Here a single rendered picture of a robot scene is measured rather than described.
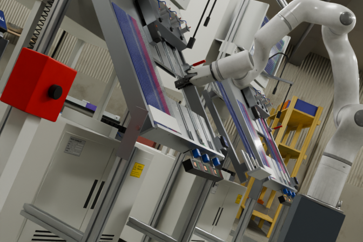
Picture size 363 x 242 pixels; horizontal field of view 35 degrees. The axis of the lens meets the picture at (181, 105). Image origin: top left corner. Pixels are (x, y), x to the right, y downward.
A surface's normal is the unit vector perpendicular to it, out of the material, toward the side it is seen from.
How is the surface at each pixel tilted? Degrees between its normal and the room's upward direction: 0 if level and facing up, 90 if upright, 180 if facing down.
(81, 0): 90
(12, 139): 90
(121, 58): 90
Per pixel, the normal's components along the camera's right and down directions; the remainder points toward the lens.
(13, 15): -0.07, -0.11
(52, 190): 0.83, 0.32
